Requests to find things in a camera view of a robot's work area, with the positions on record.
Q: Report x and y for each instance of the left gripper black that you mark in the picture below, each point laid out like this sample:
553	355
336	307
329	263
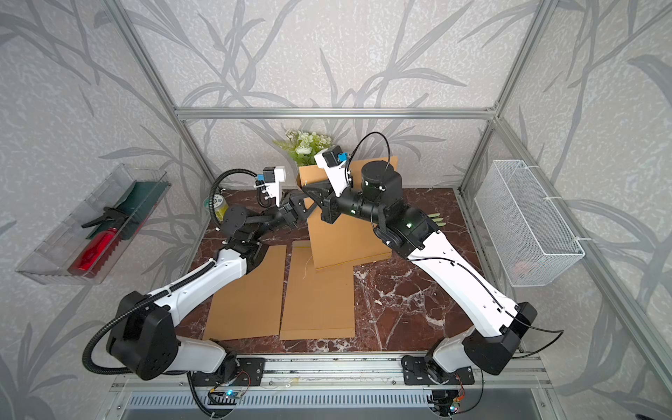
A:
291	212

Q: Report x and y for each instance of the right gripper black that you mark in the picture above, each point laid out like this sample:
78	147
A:
324	192

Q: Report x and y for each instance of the brown file bag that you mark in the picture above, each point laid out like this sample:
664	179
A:
250	307
347	242
318	305

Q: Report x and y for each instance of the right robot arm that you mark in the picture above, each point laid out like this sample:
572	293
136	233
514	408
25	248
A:
499	323

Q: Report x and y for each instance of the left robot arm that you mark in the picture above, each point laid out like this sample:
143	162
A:
142	338

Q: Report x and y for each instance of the green plant white flowers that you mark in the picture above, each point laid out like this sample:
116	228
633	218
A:
302	146

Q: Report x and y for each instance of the green garden fork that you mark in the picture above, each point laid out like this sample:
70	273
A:
438	219

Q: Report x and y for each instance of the dark green cloth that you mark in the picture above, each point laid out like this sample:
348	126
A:
131	211

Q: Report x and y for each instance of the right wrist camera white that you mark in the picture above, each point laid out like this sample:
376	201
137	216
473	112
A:
335	164

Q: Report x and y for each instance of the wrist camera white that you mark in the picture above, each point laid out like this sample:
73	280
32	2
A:
269	186
335	164

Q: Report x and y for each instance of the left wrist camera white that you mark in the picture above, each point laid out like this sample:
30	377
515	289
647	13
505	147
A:
269	186

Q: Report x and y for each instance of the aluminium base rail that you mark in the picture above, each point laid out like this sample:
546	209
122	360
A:
377	371

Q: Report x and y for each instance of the white wire mesh basket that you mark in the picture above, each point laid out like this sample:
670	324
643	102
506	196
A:
533	242

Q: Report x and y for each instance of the clear plastic wall tray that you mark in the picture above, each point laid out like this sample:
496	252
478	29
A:
48	264

